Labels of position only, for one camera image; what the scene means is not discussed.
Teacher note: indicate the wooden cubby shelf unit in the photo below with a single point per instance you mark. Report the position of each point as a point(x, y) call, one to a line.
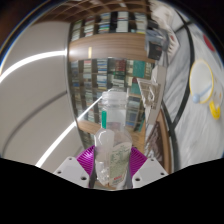
point(100, 8)

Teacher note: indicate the ceiling light strips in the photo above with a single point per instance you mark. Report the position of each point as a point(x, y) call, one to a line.
point(33, 60)

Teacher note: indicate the flat round red coaster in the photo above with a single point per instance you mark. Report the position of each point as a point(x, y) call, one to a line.
point(209, 42)

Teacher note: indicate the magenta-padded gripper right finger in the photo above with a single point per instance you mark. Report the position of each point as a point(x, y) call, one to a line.
point(148, 170)

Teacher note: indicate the white frame architectural model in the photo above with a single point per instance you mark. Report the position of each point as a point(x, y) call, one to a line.
point(156, 96)

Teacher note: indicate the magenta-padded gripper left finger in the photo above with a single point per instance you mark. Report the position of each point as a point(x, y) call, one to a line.
point(75, 170)

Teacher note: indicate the white mug with yellow rim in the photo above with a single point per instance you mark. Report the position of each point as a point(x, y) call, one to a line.
point(201, 80)

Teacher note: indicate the tall wall bookshelf with books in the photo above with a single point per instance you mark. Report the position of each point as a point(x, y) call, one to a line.
point(96, 76)

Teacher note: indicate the dark grey building model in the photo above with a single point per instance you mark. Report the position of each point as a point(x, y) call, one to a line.
point(155, 50)

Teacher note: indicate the clear plastic drink bottle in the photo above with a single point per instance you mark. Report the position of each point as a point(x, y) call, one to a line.
point(113, 156)

